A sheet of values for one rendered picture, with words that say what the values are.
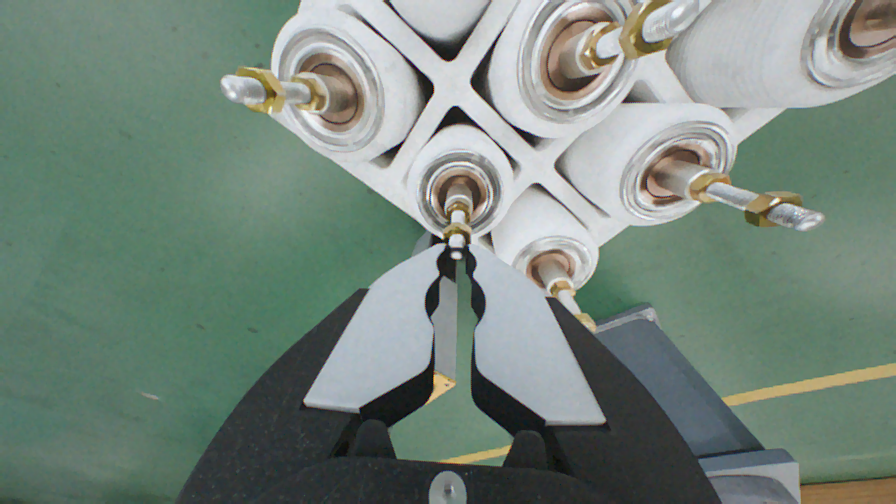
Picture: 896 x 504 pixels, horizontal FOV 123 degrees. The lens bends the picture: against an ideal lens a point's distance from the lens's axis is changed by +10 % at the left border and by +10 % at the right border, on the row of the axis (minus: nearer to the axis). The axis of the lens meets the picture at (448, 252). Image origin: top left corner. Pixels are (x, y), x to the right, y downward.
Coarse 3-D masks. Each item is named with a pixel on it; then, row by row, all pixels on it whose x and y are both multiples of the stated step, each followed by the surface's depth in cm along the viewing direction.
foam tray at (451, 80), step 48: (336, 0) 20; (384, 0) 26; (480, 48) 21; (432, 96) 32; (480, 96) 32; (672, 96) 22; (528, 144) 29; (384, 192) 28; (576, 192) 27; (480, 240) 32
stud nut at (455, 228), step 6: (456, 222) 14; (450, 228) 13; (456, 228) 13; (462, 228) 13; (468, 228) 14; (444, 234) 13; (450, 234) 13; (462, 234) 13; (468, 234) 13; (444, 240) 14; (468, 240) 14
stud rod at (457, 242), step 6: (456, 210) 17; (456, 216) 16; (462, 216) 16; (462, 222) 15; (456, 234) 13; (450, 240) 13; (456, 240) 13; (462, 240) 13; (450, 246) 12; (456, 246) 12; (462, 246) 12; (450, 252) 13; (456, 252) 13; (462, 252) 12; (456, 258) 13
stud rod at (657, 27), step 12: (684, 0) 8; (696, 0) 8; (660, 12) 8; (672, 12) 8; (684, 12) 8; (696, 12) 8; (648, 24) 9; (660, 24) 8; (672, 24) 8; (684, 24) 8; (612, 36) 11; (648, 36) 9; (660, 36) 9; (672, 36) 9; (600, 48) 12; (612, 48) 11
